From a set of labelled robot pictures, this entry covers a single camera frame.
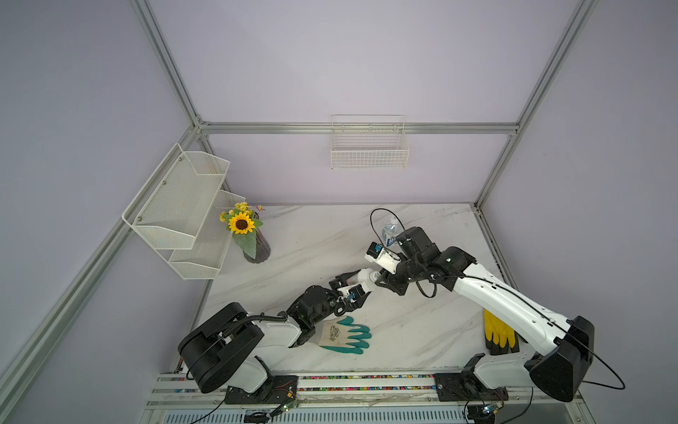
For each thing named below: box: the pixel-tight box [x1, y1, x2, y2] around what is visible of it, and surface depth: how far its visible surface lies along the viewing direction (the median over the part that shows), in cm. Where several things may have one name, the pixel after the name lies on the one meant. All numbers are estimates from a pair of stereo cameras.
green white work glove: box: [318, 315, 373, 355], surface depth 84 cm
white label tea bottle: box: [346, 267, 382, 286], surface depth 78 cm
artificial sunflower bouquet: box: [218, 202, 265, 260], surface depth 82 cm
